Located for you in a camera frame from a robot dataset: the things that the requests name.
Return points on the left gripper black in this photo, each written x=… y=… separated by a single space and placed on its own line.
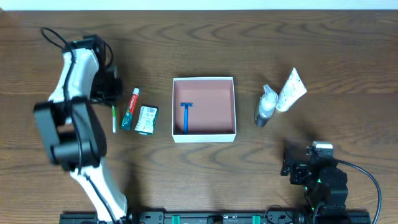
x=109 y=88

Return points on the green and white toothbrush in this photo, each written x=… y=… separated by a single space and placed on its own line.
x=114 y=119

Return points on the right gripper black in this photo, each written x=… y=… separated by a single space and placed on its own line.
x=296 y=170

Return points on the blue disposable razor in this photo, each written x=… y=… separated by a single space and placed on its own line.
x=186 y=108

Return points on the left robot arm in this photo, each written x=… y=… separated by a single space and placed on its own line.
x=71 y=131

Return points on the white box with pink interior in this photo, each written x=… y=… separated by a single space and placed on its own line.
x=212 y=118

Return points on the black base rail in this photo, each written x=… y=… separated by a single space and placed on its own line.
x=270 y=216

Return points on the green wrapped soap bar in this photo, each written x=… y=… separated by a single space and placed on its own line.
x=146 y=122

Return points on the clear foam soap pump bottle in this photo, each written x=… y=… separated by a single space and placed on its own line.
x=265 y=107

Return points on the white lotion tube gold cap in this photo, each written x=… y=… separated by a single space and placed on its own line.
x=292 y=90

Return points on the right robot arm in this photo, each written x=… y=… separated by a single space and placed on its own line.
x=324 y=184

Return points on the red green toothpaste tube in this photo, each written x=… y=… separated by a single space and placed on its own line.
x=128 y=116

